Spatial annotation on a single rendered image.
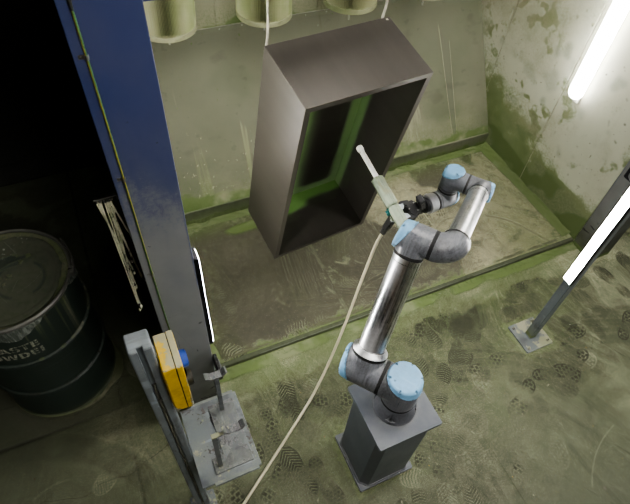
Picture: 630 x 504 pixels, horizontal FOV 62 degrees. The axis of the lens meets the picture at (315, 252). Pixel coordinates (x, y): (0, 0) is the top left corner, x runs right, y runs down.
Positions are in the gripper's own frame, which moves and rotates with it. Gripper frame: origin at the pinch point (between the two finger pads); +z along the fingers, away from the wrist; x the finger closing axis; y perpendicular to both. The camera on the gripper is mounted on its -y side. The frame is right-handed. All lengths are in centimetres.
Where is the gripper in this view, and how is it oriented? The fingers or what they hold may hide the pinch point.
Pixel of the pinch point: (392, 215)
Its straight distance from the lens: 235.1
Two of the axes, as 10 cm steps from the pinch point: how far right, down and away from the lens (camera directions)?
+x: -4.4, -8.5, 2.8
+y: -2.3, 4.1, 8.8
